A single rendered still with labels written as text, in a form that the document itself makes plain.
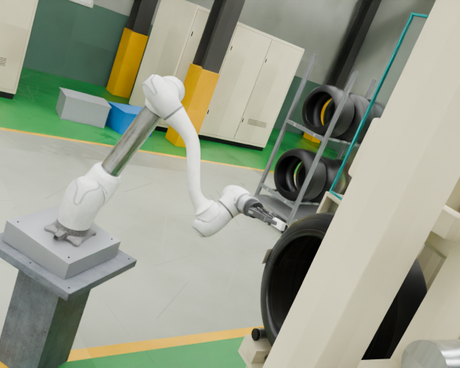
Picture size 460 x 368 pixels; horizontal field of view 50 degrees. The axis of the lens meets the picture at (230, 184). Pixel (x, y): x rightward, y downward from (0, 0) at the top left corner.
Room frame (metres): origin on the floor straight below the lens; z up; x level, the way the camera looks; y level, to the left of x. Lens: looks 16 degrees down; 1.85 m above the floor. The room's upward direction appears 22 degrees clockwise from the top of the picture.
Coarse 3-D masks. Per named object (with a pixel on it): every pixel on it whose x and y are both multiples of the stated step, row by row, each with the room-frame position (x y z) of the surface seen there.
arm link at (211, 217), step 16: (176, 112) 2.02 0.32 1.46; (176, 128) 2.04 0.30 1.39; (192, 128) 2.06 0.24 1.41; (192, 144) 2.04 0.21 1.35; (192, 160) 2.02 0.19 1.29; (192, 176) 2.01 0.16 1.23; (192, 192) 2.00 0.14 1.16; (208, 208) 1.98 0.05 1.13; (224, 208) 2.01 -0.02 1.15; (192, 224) 1.99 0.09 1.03; (208, 224) 1.96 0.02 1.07; (224, 224) 2.00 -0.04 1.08
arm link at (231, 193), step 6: (228, 186) 2.13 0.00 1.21; (234, 186) 2.10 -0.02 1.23; (222, 192) 2.13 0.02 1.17; (228, 192) 2.07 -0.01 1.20; (234, 192) 2.05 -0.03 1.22; (240, 192) 2.05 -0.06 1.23; (246, 192) 2.05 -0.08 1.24; (222, 198) 2.05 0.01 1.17; (228, 198) 2.04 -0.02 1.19; (234, 198) 2.03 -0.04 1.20; (228, 204) 2.02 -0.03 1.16; (234, 204) 2.02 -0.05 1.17; (228, 210) 2.01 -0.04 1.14; (234, 210) 2.02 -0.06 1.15; (234, 216) 2.04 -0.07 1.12
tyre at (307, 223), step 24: (312, 216) 1.58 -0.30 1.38; (288, 240) 1.58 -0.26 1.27; (312, 240) 1.74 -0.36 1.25; (288, 264) 1.73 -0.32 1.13; (264, 288) 1.59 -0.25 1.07; (288, 288) 1.71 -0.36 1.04; (408, 288) 1.35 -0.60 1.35; (264, 312) 1.55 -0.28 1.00; (288, 312) 1.67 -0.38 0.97; (408, 312) 1.32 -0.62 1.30; (384, 336) 1.25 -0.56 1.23
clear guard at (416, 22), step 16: (416, 16) 2.49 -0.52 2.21; (416, 32) 2.45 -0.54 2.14; (400, 48) 2.49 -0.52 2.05; (400, 64) 2.46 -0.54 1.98; (384, 80) 2.50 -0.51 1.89; (384, 96) 2.46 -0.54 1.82; (368, 112) 2.50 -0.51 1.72; (368, 128) 2.47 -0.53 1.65; (352, 144) 2.50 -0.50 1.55; (352, 160) 2.47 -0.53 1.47; (336, 176) 2.51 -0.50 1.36; (336, 192) 2.48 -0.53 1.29
